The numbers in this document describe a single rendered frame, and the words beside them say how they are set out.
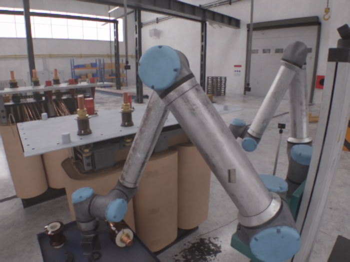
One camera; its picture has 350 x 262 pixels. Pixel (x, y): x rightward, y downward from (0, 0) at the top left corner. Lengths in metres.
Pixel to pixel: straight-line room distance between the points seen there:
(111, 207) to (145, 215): 0.94
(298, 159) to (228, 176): 0.70
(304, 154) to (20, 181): 2.91
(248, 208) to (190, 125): 0.29
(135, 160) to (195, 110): 0.37
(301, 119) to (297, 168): 0.30
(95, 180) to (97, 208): 0.50
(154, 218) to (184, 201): 0.38
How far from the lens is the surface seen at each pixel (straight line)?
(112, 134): 1.17
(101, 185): 1.37
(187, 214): 2.10
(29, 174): 3.00
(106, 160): 1.36
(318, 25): 14.60
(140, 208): 1.73
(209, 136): 0.56
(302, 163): 1.24
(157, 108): 0.74
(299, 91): 1.35
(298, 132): 1.39
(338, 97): 0.81
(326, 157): 0.85
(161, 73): 0.55
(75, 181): 1.38
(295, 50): 1.23
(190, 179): 1.90
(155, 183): 1.60
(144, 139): 0.78
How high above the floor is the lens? 1.69
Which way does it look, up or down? 16 degrees down
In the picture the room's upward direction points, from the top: straight up
